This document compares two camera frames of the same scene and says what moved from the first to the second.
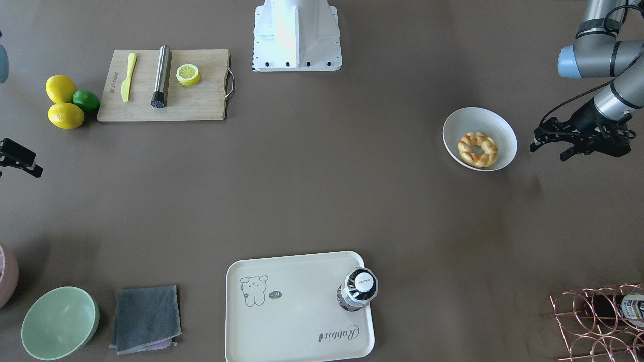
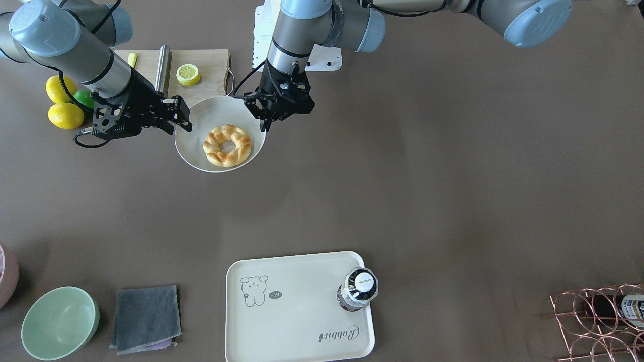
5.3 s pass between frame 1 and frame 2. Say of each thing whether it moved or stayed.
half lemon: stayed
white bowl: moved
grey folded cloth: stayed
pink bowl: stayed
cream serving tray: stayed
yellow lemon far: stayed
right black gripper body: moved
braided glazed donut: moved
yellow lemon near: stayed
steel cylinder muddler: stayed
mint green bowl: stayed
